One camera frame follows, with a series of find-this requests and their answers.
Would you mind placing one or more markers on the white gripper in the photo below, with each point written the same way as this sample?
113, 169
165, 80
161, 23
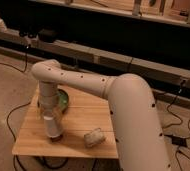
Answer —
54, 112

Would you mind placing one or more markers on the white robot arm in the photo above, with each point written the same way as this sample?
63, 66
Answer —
138, 133

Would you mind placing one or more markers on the dark red eraser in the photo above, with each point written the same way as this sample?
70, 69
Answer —
56, 139

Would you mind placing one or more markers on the green bowl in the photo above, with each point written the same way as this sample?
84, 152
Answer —
63, 101

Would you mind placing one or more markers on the wooden table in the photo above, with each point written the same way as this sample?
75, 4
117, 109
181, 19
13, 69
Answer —
84, 114

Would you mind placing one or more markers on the black device on ledge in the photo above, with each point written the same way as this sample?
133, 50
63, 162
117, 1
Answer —
47, 35

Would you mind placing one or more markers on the white spray bottle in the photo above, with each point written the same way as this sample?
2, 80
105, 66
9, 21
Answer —
3, 26

